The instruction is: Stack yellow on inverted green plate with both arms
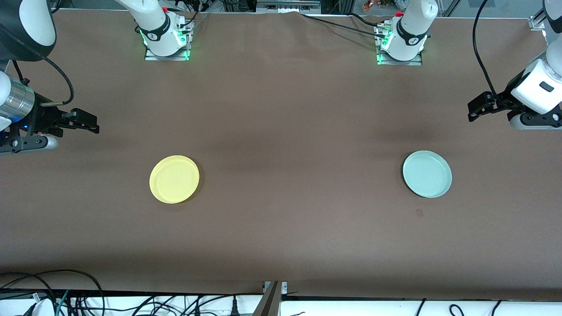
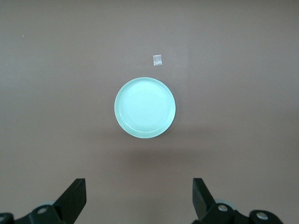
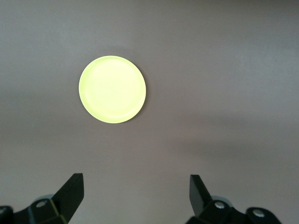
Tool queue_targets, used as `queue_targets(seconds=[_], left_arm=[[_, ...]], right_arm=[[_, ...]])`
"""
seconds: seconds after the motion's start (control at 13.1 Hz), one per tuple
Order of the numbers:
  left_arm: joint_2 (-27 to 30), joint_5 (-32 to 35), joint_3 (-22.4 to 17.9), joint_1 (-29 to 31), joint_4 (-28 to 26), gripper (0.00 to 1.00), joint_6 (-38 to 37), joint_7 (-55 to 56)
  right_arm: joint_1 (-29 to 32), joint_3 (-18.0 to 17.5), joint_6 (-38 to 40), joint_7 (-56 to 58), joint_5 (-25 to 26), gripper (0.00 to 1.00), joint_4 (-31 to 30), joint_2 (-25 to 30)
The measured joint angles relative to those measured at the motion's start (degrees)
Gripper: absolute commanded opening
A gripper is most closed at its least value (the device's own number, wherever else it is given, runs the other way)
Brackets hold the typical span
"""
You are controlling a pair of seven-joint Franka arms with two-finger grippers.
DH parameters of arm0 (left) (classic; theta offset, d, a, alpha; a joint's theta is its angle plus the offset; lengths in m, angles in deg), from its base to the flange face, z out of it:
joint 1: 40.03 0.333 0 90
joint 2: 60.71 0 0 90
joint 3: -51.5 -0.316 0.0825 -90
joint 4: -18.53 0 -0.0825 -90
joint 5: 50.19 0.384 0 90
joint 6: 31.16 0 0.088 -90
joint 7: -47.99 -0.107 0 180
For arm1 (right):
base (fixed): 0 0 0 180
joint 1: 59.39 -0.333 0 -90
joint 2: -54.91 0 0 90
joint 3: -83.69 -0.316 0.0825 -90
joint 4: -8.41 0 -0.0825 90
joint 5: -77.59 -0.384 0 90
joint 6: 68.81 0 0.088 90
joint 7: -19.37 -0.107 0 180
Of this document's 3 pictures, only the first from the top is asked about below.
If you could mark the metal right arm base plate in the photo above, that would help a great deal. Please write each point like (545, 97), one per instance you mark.
(151, 56)

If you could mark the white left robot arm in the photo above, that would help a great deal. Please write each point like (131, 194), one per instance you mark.
(410, 30)

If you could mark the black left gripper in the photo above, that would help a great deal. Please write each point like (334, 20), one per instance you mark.
(502, 102)

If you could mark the aluminium frame post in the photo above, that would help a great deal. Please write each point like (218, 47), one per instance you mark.
(270, 303)

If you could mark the brown table cover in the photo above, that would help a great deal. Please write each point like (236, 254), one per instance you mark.
(281, 109)

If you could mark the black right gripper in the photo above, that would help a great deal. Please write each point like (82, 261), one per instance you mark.
(44, 119)

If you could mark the grey metal rail device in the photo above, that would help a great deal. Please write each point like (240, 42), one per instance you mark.
(287, 5)

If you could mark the colourful background objects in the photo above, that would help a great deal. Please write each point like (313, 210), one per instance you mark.
(377, 4)

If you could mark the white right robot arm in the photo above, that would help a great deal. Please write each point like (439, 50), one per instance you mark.
(160, 30)

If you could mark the yellow round plate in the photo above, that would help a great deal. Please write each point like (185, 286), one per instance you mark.
(174, 179)

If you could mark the pale green round plate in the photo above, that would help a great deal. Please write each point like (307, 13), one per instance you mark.
(427, 174)

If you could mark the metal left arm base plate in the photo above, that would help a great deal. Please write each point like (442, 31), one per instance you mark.
(417, 62)

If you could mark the aluminium frame corner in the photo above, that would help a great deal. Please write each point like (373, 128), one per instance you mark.
(536, 23)

